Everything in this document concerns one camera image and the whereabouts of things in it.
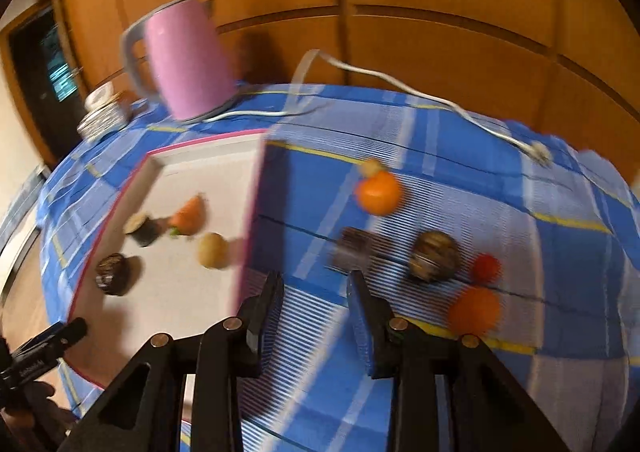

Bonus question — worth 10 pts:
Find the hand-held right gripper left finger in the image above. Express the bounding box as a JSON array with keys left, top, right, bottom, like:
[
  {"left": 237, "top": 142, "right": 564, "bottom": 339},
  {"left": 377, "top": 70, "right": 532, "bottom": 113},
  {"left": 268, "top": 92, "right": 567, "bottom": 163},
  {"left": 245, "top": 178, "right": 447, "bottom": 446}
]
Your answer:
[{"left": 60, "top": 271, "right": 286, "bottom": 452}]

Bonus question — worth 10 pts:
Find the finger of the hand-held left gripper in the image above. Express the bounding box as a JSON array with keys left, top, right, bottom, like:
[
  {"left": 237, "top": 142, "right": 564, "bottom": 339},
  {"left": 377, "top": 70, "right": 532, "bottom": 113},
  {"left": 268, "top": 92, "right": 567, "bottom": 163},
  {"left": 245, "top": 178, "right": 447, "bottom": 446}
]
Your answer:
[{"left": 0, "top": 317, "right": 89, "bottom": 385}]

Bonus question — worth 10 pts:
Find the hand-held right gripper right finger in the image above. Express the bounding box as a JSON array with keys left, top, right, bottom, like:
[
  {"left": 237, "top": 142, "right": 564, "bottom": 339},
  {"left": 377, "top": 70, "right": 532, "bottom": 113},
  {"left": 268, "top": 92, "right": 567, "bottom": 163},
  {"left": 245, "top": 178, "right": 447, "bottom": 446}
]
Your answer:
[{"left": 346, "top": 269, "right": 571, "bottom": 452}]

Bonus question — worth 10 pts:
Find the long dark sugarcane piece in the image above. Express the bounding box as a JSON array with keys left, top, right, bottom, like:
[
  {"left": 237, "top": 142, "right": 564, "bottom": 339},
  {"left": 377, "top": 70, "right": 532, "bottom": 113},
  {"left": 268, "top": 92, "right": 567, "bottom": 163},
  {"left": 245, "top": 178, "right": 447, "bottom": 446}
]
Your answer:
[{"left": 332, "top": 227, "right": 386, "bottom": 273}]

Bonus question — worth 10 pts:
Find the pink cardboard tray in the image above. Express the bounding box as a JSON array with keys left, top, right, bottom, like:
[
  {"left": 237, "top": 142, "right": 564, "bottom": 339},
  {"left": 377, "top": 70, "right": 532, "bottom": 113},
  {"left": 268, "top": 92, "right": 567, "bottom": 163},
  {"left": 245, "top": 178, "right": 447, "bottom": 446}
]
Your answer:
[{"left": 65, "top": 129, "right": 273, "bottom": 390}]

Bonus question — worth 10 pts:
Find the dark brown water chestnut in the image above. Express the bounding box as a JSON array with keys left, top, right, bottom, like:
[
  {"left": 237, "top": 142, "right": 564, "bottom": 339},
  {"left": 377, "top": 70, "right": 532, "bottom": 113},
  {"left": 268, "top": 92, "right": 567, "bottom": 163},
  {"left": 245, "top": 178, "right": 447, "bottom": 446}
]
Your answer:
[
  {"left": 95, "top": 253, "right": 136, "bottom": 295},
  {"left": 410, "top": 230, "right": 461, "bottom": 281}
]

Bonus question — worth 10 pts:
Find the orange mandarin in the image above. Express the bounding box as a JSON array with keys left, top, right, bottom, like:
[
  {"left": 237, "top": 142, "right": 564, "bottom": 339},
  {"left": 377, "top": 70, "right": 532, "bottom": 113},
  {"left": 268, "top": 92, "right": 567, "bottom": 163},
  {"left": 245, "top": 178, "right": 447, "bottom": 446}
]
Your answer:
[
  {"left": 355, "top": 171, "right": 403, "bottom": 216},
  {"left": 446, "top": 288, "right": 501, "bottom": 337}
]

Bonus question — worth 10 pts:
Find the small orange carrot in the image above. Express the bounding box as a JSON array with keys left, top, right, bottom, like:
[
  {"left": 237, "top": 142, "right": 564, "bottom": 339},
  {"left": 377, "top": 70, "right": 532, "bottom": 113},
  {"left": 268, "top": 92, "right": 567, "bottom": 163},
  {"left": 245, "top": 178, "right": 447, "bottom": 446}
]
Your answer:
[{"left": 168, "top": 194, "right": 207, "bottom": 238}]

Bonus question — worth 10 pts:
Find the red cherry tomato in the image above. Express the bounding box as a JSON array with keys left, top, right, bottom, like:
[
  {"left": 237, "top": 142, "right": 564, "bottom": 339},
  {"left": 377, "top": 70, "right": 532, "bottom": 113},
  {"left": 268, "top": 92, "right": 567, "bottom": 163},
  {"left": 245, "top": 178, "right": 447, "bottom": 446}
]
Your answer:
[{"left": 471, "top": 253, "right": 502, "bottom": 284}]

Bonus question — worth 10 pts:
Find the short dark sugarcane piece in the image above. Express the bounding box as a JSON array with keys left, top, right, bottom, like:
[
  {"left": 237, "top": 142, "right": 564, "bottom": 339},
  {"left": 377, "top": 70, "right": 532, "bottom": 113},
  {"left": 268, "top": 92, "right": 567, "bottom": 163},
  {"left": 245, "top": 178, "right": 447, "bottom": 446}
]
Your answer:
[{"left": 123, "top": 213, "right": 162, "bottom": 248}]

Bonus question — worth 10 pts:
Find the person's left hand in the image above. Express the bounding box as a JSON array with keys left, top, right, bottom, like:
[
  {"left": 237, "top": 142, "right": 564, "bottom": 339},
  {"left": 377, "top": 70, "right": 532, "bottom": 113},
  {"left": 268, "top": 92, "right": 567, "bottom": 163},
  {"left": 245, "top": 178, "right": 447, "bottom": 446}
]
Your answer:
[{"left": 0, "top": 379, "right": 76, "bottom": 452}]

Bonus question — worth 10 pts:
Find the blue plaid tablecloth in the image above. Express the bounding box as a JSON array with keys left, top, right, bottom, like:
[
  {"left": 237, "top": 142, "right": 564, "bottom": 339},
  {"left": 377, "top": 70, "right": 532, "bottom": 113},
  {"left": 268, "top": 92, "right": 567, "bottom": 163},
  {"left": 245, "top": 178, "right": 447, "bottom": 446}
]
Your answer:
[{"left": 35, "top": 82, "right": 640, "bottom": 452}]

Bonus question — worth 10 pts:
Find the silver patterned tissue box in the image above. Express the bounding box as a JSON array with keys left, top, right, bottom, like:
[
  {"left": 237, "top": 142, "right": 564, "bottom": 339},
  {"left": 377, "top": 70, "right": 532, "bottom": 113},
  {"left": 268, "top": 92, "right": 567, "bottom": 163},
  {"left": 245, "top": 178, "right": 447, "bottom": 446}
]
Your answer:
[{"left": 77, "top": 94, "right": 132, "bottom": 140}]

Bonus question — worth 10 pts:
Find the white power plug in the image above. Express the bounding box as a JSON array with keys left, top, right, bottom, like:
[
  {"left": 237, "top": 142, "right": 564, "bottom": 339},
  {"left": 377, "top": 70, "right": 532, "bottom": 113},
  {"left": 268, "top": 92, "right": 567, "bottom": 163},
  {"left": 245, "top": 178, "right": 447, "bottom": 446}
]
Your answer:
[{"left": 525, "top": 142, "right": 553, "bottom": 168}]

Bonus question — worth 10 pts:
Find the pink electric kettle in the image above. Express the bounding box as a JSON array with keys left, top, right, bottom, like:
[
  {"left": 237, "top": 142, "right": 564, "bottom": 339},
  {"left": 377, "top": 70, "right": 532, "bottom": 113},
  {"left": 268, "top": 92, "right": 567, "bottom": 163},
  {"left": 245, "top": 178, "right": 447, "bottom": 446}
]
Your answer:
[{"left": 120, "top": 0, "right": 241, "bottom": 124}]

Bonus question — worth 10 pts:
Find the white kettle power cord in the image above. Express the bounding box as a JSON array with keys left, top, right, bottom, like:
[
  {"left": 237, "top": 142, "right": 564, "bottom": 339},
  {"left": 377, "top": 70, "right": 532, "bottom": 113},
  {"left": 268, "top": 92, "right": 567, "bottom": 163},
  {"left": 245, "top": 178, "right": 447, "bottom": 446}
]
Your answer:
[{"left": 200, "top": 49, "right": 533, "bottom": 153}]

